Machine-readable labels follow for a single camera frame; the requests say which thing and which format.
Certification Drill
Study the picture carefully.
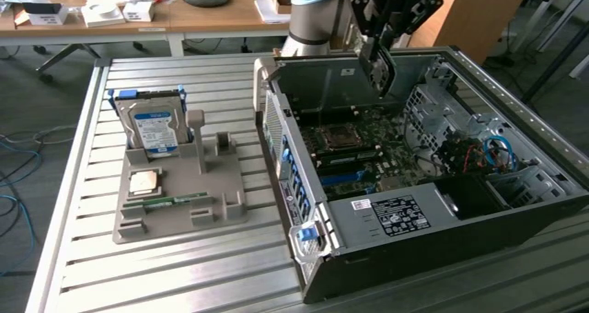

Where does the red power wire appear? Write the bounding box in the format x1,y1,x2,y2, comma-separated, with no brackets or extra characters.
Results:
462,143,483,172

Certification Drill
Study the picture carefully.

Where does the blue case side latch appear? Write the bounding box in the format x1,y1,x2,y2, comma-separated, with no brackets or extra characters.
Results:
296,225,319,242

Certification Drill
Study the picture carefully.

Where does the flat white box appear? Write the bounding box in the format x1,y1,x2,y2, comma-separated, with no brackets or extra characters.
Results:
81,3,125,28

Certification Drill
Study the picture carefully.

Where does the blue SATA wire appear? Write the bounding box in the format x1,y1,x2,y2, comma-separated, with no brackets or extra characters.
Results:
485,135,521,174

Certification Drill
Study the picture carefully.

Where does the hard disk in blue caddy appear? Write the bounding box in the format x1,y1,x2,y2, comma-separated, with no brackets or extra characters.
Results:
107,84,193,159

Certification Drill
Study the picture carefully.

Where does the grey metal disk bay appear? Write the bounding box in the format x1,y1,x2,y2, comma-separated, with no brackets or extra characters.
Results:
485,166,570,210

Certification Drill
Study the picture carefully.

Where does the green motherboard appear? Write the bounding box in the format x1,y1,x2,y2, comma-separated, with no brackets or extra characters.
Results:
296,114,442,202

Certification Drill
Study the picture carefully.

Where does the installed dark RAM stick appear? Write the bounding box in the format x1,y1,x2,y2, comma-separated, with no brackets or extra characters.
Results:
316,149,383,164

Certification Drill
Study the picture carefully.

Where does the perforated metal drive cage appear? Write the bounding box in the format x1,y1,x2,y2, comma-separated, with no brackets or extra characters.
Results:
403,83,483,176

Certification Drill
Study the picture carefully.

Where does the green loose RAM stick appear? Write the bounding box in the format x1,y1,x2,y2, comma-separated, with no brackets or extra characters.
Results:
121,192,211,210

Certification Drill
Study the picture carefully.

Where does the wooden office desk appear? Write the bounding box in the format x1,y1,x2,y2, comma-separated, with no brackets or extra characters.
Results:
167,0,422,57
0,0,172,48

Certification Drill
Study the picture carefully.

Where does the small white labelled box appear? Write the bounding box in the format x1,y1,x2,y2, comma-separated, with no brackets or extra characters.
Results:
121,1,155,23

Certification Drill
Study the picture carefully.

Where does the grey power supply unit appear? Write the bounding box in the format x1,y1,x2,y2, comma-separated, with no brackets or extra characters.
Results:
327,183,461,249

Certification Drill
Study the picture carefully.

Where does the black low-profile graphics card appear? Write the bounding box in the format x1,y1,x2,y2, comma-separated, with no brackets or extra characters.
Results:
356,33,398,101

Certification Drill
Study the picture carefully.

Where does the blue expansion slot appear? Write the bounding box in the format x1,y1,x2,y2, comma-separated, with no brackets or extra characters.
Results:
320,170,368,187

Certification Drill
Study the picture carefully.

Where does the white tape roll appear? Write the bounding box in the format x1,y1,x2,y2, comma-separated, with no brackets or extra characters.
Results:
87,0,120,17

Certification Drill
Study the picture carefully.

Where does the grey plastic parts rack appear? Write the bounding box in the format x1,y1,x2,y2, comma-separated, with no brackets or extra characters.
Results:
111,109,252,245

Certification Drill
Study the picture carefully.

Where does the grey floor cable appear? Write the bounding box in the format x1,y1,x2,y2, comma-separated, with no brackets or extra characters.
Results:
0,125,77,147

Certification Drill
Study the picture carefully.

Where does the black open PC case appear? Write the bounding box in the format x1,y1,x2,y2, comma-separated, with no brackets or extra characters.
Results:
252,46,589,305

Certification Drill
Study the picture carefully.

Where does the white paper booklet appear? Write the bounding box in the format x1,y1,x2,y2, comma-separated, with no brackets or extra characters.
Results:
254,0,291,25

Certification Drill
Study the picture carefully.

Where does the blue floor cable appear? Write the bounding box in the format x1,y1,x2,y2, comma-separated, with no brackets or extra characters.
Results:
0,133,43,276

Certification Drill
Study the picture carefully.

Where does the white labelled cardboard box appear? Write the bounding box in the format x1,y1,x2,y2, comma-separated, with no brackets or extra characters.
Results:
25,6,69,26

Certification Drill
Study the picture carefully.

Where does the wooden cabinet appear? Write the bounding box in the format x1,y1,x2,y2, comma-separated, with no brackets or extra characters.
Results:
394,0,537,65

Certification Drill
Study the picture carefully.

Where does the silver CPU chip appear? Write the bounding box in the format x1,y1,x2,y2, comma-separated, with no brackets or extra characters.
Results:
127,170,161,196

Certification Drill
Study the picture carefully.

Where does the black wheeled stand base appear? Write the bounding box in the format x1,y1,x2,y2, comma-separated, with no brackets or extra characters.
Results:
33,42,101,83

